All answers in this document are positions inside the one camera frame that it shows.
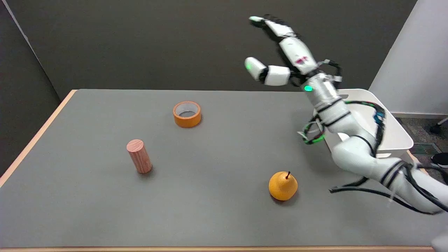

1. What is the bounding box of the black chair caster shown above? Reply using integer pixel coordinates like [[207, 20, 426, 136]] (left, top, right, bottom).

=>
[[430, 118, 448, 135]]

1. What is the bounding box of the wooden cylinder block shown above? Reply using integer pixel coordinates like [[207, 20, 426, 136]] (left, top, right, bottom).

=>
[[126, 139, 153, 174]]

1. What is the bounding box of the black shoe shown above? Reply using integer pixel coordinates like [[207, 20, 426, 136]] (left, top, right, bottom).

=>
[[431, 152, 448, 169]]

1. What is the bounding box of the black green braided cable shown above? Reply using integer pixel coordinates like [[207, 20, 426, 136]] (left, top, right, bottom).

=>
[[297, 114, 326, 145]]

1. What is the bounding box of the yellow pear with stem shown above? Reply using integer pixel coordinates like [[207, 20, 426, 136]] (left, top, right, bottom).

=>
[[268, 171, 299, 202]]

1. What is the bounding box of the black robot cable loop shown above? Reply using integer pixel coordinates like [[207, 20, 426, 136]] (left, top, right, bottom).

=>
[[329, 163, 448, 215]]

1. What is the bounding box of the metal floor vent grate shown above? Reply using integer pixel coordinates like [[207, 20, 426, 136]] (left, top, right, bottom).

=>
[[408, 142, 440, 155]]

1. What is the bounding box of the yellow tape roll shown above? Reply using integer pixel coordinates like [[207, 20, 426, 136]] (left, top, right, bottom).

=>
[[173, 101, 202, 128]]

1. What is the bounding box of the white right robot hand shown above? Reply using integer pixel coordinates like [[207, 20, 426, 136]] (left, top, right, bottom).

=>
[[244, 15, 323, 87]]

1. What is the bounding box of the white plastic bin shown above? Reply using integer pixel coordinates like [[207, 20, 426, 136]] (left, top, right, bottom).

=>
[[313, 89, 414, 159]]

